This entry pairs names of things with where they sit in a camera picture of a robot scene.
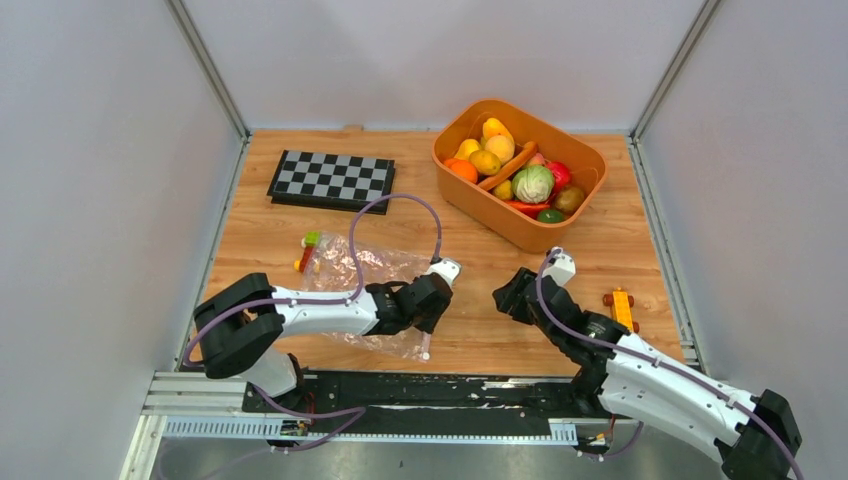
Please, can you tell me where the clear zip top bag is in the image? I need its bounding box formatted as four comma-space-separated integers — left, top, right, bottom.
298, 231, 439, 364

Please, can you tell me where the green toy cabbage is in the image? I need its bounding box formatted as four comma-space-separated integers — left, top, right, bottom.
512, 165, 555, 204

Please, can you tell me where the orange toy sausage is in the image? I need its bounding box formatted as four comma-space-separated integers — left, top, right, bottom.
477, 141, 538, 191

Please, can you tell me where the orange plastic basket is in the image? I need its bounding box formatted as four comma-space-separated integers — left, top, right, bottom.
432, 99, 608, 253

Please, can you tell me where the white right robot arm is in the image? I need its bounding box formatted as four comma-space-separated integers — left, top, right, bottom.
493, 268, 802, 479

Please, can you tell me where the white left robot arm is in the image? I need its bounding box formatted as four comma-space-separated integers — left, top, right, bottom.
187, 262, 460, 413

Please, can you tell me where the green toy lime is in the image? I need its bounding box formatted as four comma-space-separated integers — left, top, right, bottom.
536, 208, 567, 224

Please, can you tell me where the red toy chili pepper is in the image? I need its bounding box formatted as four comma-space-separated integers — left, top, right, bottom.
506, 200, 550, 217

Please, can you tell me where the yellow brick toy car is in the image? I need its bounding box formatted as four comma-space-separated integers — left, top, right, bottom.
602, 288, 640, 333

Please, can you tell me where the small yellow toy fruit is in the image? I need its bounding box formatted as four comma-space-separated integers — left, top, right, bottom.
491, 179, 514, 202

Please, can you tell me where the brown toy potato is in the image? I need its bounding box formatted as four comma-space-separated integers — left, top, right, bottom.
552, 185, 586, 216

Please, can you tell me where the red green brick car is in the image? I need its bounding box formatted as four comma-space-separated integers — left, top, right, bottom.
293, 231, 321, 273

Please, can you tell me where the red toy apple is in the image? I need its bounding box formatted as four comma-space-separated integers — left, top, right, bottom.
546, 161, 571, 195

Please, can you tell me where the orange toy fruit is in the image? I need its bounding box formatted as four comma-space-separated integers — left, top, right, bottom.
444, 158, 479, 184

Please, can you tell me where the pink toy peach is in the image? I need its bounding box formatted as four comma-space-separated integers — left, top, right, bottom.
526, 153, 547, 167

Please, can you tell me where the black white checkerboard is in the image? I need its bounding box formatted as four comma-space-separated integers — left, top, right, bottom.
267, 150, 396, 212

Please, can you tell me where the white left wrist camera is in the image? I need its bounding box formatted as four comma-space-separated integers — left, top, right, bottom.
426, 258, 462, 287

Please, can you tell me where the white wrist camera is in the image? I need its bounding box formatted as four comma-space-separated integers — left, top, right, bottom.
426, 258, 462, 287
541, 247, 576, 287

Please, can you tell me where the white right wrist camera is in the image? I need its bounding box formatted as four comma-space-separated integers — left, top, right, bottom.
541, 247, 576, 287

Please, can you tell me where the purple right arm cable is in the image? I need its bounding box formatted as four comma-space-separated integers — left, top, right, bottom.
534, 247, 807, 480

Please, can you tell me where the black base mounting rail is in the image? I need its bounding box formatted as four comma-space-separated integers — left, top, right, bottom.
277, 371, 633, 438

